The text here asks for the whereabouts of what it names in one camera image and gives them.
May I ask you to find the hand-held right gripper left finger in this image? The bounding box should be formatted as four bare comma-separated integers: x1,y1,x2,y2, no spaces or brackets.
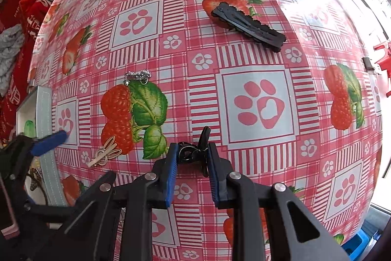
46,143,178,261

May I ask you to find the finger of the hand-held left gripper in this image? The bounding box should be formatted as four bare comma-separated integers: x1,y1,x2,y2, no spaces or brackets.
9,130,68,171
23,198,77,229

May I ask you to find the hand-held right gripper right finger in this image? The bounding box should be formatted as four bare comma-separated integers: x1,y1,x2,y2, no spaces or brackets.
207,142,350,261

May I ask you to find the grey jewelry box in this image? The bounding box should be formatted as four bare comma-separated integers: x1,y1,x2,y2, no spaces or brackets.
15,86,69,206

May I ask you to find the brown bead bracelet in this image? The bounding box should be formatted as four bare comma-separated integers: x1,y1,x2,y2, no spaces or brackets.
26,168,46,192

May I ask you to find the small black hair claw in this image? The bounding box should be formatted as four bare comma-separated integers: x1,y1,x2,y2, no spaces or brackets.
179,126,212,177

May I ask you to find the grey knitted cloth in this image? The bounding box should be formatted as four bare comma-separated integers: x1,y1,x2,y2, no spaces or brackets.
0,24,25,96

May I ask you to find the red printed sofa cover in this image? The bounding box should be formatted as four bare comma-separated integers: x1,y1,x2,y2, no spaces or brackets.
0,0,75,142

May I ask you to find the pink strawberry print tablecloth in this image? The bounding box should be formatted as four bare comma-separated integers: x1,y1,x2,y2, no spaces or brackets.
27,0,384,261

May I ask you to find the black long hair clip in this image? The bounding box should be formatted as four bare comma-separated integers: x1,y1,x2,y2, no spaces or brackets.
211,2,287,53

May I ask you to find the blue plastic bin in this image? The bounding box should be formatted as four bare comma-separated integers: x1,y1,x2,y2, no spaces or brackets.
340,227,382,255

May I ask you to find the red plastic chair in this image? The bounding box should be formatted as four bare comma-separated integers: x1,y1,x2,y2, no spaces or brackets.
373,41,391,98

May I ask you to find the silver chain necklace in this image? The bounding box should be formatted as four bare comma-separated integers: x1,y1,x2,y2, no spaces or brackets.
124,69,152,86

